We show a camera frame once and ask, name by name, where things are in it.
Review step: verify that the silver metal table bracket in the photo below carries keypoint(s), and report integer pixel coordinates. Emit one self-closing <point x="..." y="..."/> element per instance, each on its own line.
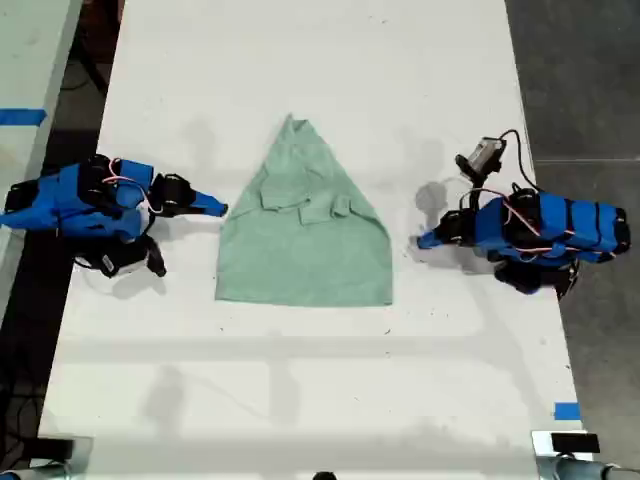
<point x="541" y="450"/>
<point x="84" y="457"/>

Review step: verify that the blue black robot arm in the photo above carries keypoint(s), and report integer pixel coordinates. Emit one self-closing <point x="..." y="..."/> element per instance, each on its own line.
<point x="550" y="225"/>
<point x="75" y="200"/>

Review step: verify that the short blue tape strip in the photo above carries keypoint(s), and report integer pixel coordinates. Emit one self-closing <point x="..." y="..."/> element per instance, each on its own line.
<point x="567" y="411"/>

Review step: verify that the pale green T-shirt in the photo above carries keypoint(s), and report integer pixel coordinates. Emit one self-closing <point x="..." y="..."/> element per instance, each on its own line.
<point x="305" y="250"/>

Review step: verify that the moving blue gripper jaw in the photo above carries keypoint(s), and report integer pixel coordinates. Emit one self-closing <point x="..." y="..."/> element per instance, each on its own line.
<point x="434" y="235"/>
<point x="207" y="199"/>

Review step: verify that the grey metal tube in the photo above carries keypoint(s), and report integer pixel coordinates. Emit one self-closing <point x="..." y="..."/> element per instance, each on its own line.
<point x="30" y="472"/>
<point x="590" y="470"/>

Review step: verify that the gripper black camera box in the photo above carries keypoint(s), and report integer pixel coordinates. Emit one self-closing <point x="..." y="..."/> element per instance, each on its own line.
<point x="482" y="155"/>
<point x="125" y="261"/>

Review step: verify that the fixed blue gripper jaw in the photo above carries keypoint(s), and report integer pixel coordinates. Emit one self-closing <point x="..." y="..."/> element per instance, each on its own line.
<point x="205" y="209"/>
<point x="434" y="244"/>

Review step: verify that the round black object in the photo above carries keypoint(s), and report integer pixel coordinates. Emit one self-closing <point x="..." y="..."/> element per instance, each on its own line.
<point x="324" y="476"/>

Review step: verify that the white side table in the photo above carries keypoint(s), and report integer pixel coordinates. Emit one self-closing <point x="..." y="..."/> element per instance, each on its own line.
<point x="25" y="55"/>

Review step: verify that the long blue tape strip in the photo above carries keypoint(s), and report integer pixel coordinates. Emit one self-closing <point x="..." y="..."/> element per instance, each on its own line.
<point x="22" y="116"/>

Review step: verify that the small black box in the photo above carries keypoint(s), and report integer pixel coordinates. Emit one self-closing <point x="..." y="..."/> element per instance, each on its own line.
<point x="54" y="447"/>
<point x="575" y="443"/>

